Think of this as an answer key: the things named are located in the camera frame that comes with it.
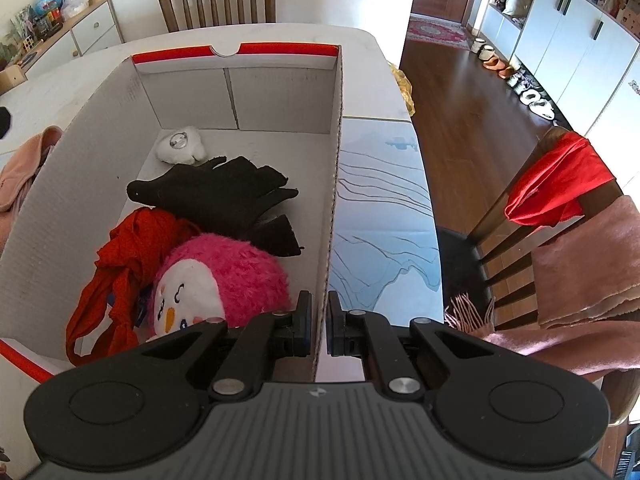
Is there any yellow plastic bag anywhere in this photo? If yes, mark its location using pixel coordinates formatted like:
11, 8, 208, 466
390, 63, 416, 117

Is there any red cloth on chair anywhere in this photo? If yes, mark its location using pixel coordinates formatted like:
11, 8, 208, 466
504, 131, 614, 228

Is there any white tall cabinet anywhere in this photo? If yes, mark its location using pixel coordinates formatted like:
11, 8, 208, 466
480, 0, 639, 174

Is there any blue patterned table mat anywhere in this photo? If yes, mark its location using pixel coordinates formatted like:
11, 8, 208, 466
317, 117, 444, 327

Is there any small white plush item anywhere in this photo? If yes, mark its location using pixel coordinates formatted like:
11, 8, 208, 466
155, 126, 207, 166

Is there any red and white cardboard box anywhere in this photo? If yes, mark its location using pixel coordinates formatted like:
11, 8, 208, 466
0, 41, 345, 385

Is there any wooden tray box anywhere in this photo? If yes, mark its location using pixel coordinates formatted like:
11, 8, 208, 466
0, 65, 26, 94

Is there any pink penguin plush toy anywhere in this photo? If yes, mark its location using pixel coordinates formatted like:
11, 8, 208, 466
148, 234, 291, 338

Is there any white wooden sideboard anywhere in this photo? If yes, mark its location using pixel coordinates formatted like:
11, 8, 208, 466
20, 0, 124, 79

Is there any red patterned rug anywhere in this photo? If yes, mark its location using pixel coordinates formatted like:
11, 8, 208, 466
406, 14, 471, 50

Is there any pink fleece hat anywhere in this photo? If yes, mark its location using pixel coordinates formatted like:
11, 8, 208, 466
0, 126, 63, 249

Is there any wooden chair beside table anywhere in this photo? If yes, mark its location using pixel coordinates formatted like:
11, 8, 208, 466
436, 127, 639, 425

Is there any black dotted glove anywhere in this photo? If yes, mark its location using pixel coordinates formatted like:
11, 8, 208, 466
127, 156, 303, 257

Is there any red cloth in box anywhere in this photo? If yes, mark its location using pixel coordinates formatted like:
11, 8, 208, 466
65, 207, 200, 366

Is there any pink scarf on chair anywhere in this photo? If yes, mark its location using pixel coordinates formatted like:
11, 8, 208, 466
445, 195, 639, 380

